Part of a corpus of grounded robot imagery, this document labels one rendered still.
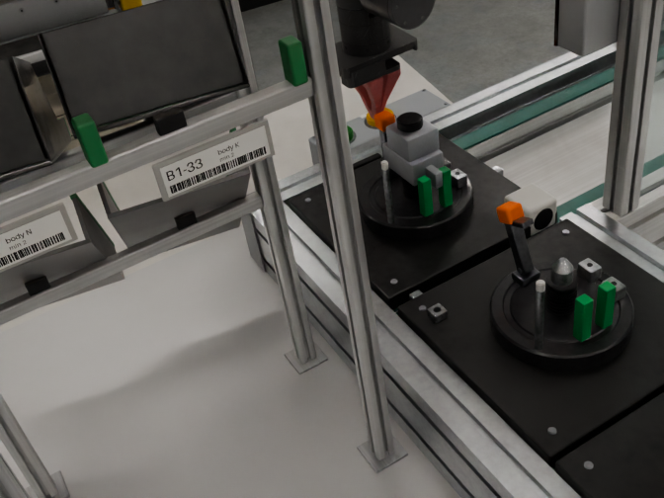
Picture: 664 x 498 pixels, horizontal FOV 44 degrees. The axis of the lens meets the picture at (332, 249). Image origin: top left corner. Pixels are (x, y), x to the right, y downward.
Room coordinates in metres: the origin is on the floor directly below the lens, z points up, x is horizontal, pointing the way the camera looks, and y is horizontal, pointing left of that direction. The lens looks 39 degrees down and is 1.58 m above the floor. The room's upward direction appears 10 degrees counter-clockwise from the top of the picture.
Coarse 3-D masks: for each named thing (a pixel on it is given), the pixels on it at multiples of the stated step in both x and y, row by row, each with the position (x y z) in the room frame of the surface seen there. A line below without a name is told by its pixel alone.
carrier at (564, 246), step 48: (528, 240) 0.71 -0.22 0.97; (576, 240) 0.69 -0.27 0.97; (480, 288) 0.64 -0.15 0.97; (528, 288) 0.61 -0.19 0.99; (576, 288) 0.57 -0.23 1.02; (624, 288) 0.57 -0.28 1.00; (432, 336) 0.58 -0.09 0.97; (480, 336) 0.57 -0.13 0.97; (528, 336) 0.54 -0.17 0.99; (576, 336) 0.53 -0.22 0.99; (624, 336) 0.52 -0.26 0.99; (480, 384) 0.51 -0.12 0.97; (528, 384) 0.50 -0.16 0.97; (576, 384) 0.49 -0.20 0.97; (624, 384) 0.48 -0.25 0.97; (528, 432) 0.45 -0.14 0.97; (576, 432) 0.44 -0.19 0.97
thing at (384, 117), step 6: (378, 114) 0.86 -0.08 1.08; (384, 114) 0.86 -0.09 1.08; (390, 114) 0.86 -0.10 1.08; (378, 120) 0.85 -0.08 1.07; (384, 120) 0.85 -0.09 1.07; (390, 120) 0.85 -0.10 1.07; (378, 126) 0.85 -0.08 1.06; (384, 126) 0.85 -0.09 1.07; (384, 132) 0.85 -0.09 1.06; (384, 138) 0.85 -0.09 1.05
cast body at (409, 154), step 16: (400, 128) 0.80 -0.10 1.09; (416, 128) 0.80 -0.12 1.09; (432, 128) 0.79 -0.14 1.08; (384, 144) 0.83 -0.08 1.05; (400, 144) 0.79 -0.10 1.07; (416, 144) 0.78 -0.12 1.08; (432, 144) 0.79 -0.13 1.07; (400, 160) 0.79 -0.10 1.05; (416, 160) 0.78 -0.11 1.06; (432, 160) 0.78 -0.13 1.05; (416, 176) 0.77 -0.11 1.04; (432, 176) 0.77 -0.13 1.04
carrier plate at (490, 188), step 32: (320, 192) 0.87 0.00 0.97; (480, 192) 0.81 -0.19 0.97; (512, 192) 0.80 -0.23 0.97; (320, 224) 0.80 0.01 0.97; (480, 224) 0.75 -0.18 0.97; (384, 256) 0.72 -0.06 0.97; (416, 256) 0.71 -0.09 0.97; (448, 256) 0.70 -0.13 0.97; (480, 256) 0.70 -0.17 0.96; (384, 288) 0.67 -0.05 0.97; (416, 288) 0.67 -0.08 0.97
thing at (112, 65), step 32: (192, 0) 0.57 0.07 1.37; (64, 32) 0.55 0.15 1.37; (96, 32) 0.55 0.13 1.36; (128, 32) 0.55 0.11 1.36; (160, 32) 0.55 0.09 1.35; (192, 32) 0.56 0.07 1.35; (224, 32) 0.56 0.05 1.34; (64, 64) 0.54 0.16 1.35; (96, 64) 0.54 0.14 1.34; (128, 64) 0.54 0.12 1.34; (160, 64) 0.54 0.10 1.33; (192, 64) 0.55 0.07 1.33; (224, 64) 0.55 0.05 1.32; (64, 96) 0.53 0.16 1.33; (96, 96) 0.53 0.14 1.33; (128, 96) 0.53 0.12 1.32; (160, 96) 0.53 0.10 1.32; (192, 96) 0.54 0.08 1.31
